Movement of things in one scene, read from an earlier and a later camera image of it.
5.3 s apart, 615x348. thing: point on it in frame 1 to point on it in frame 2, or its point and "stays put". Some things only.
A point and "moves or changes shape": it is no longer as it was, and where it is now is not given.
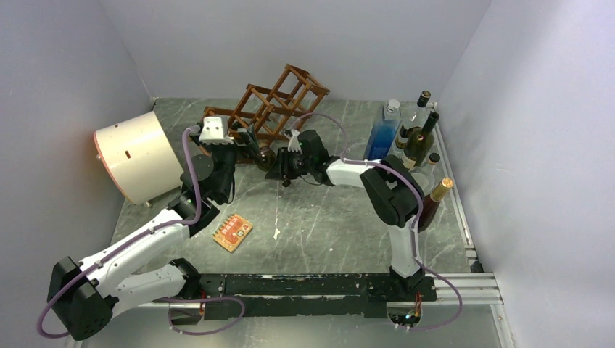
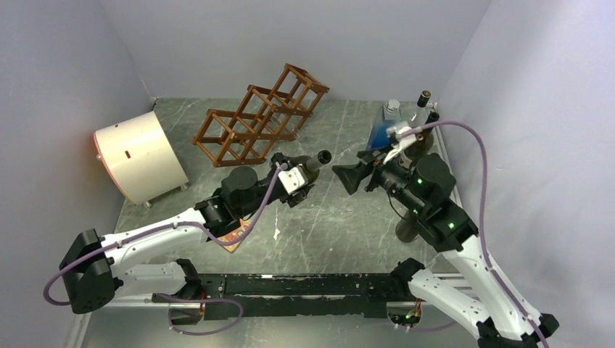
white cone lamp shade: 137,157 stays put
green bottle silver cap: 265,158 moves or changes shape
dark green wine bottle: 418,140 stays put
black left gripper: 238,149 to 297,196
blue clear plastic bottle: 384,132 stays put
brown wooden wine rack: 260,116 stays put
